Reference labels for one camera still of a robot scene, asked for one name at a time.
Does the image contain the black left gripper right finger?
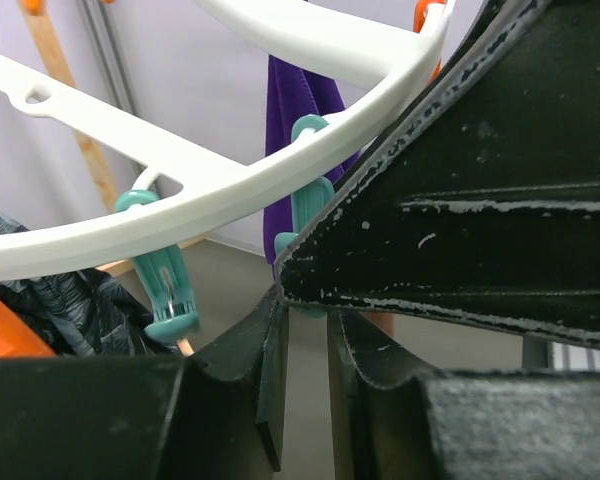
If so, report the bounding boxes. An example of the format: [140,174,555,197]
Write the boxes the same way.
[327,311,600,479]

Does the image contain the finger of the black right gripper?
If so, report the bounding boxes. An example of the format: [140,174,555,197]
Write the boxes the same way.
[277,1,600,349]

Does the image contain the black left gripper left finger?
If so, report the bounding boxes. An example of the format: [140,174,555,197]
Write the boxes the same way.
[0,292,289,479]

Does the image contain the dark patterned sock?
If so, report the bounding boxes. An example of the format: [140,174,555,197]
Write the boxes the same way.
[0,203,181,359]

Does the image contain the white round sock hanger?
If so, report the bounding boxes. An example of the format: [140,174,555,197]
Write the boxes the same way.
[0,1,454,281]

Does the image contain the wooden hanger stand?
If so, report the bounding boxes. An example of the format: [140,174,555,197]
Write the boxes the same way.
[17,0,219,276]

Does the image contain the teal clothespin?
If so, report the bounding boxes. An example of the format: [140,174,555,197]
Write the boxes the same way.
[272,114,336,319]
[114,188,202,345]

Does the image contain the orange clothespin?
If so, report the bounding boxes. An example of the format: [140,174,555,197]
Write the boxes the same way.
[0,301,55,358]
[414,1,455,89]

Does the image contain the purple sock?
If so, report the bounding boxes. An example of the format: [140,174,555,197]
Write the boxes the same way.
[262,54,361,269]

